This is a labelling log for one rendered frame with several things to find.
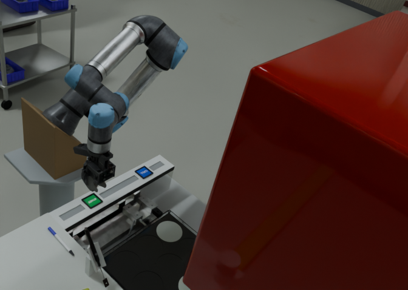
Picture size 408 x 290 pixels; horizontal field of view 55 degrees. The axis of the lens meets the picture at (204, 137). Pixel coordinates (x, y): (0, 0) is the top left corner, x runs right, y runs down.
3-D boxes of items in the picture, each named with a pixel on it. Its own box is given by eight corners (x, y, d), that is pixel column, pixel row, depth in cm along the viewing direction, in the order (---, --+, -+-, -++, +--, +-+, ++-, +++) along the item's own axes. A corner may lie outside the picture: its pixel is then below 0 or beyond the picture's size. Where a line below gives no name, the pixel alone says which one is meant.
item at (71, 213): (169, 188, 178) (175, 165, 170) (63, 255, 139) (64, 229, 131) (155, 176, 182) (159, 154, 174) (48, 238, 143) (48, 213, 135)
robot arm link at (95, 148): (82, 134, 124) (103, 127, 130) (82, 146, 127) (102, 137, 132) (97, 147, 121) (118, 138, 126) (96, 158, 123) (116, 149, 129)
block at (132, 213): (142, 219, 152) (142, 215, 150) (135, 224, 150) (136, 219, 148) (128, 207, 156) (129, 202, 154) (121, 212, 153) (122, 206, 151)
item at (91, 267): (105, 278, 120) (108, 252, 112) (95, 286, 117) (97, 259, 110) (93, 265, 123) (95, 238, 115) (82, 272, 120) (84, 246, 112)
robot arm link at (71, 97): (62, 98, 171) (82, 76, 173) (87, 118, 174) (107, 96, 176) (59, 96, 159) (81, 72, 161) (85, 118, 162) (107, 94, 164)
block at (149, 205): (156, 210, 158) (157, 205, 156) (150, 214, 155) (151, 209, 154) (143, 198, 161) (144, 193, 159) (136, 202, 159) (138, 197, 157)
